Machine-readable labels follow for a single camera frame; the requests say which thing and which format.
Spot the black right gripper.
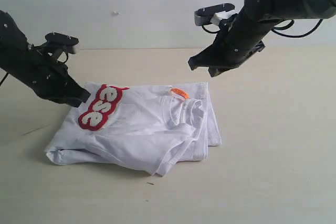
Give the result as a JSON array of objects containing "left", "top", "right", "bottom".
[{"left": 188, "top": 15, "right": 265, "bottom": 78}]

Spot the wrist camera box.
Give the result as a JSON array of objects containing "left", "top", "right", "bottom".
[
  {"left": 194, "top": 3, "right": 235, "bottom": 26},
  {"left": 45, "top": 32, "right": 79, "bottom": 55}
]

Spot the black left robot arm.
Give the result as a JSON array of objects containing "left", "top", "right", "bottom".
[{"left": 1, "top": 12, "right": 90, "bottom": 108}]

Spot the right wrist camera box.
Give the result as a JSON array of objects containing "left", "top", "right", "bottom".
[{"left": 194, "top": 3, "right": 235, "bottom": 26}]

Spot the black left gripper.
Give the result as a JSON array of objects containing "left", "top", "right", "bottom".
[{"left": 5, "top": 48, "right": 91, "bottom": 108}]

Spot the orange hang tag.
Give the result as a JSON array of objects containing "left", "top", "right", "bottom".
[{"left": 170, "top": 88, "right": 190, "bottom": 100}]

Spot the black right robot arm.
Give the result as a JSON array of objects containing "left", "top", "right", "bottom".
[{"left": 188, "top": 0, "right": 335, "bottom": 77}]

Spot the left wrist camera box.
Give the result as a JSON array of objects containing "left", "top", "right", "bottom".
[{"left": 45, "top": 32, "right": 79, "bottom": 55}]

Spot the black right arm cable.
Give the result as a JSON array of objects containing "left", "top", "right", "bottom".
[{"left": 271, "top": 18, "right": 324, "bottom": 38}]

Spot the white t-shirt red Chinese patch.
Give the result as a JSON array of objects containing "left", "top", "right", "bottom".
[{"left": 45, "top": 82, "right": 222, "bottom": 176}]

